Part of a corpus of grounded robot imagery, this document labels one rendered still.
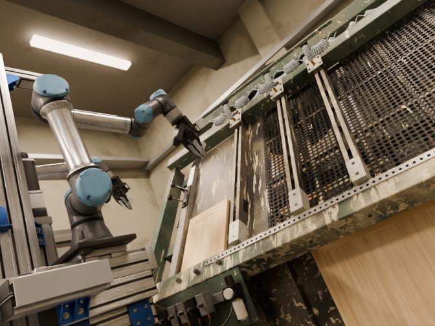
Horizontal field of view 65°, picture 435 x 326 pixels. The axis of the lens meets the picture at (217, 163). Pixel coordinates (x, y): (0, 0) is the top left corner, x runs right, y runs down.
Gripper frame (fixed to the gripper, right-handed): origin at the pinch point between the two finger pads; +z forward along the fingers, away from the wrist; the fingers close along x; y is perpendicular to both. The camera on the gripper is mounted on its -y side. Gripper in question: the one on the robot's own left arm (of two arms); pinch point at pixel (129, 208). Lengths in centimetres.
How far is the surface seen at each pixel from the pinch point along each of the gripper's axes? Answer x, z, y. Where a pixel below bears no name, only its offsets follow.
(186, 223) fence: -5.2, 29.6, 21.8
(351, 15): -133, -7, 152
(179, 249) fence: -7.5, 36.9, 2.3
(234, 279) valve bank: -51, 55, -21
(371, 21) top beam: -144, 5, 106
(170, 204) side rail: 22, 16, 48
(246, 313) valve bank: -54, 66, -31
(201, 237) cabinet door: -22.1, 38.7, 7.8
